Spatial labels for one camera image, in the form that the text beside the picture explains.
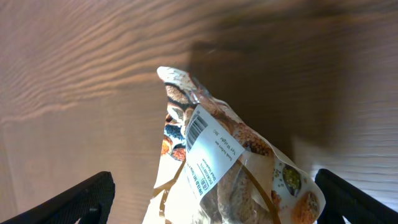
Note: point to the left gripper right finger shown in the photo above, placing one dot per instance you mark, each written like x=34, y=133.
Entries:
x=346, y=202

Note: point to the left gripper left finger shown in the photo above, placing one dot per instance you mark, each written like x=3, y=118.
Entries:
x=88, y=202

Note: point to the cream pouch with label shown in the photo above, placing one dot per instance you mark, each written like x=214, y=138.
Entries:
x=215, y=169

